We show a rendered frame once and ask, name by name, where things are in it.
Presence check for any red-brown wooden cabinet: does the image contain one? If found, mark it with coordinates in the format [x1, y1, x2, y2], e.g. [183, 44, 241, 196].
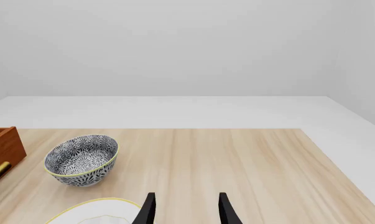
[0, 126, 28, 190]

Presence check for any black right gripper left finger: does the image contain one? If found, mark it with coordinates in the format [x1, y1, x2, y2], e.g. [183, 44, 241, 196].
[131, 192, 157, 224]

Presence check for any white plate with yellow rim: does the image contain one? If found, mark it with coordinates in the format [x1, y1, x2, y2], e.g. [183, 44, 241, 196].
[45, 197, 155, 224]

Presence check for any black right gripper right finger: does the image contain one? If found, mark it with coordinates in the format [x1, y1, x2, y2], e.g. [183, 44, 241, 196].
[218, 192, 244, 224]

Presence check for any black and white patterned bowl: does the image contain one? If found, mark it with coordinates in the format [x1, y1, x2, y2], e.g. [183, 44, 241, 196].
[44, 134, 120, 188]

